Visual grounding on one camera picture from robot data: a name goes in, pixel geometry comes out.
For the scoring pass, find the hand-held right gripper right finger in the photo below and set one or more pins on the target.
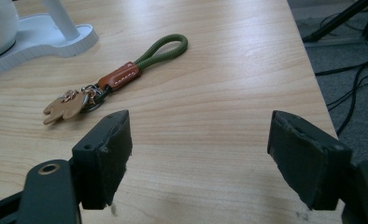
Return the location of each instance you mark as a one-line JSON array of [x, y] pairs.
[[309, 168]]

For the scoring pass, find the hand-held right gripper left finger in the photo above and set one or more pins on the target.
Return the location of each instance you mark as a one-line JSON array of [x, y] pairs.
[[98, 168]]

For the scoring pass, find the white key stand with bowl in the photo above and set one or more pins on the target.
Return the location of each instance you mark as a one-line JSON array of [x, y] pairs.
[[48, 34]]

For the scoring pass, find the metal floor rail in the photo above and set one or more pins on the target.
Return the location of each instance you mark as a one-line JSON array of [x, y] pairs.
[[341, 42]]

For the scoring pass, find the black tripod leg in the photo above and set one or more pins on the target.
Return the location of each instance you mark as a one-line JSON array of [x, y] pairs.
[[336, 21]]

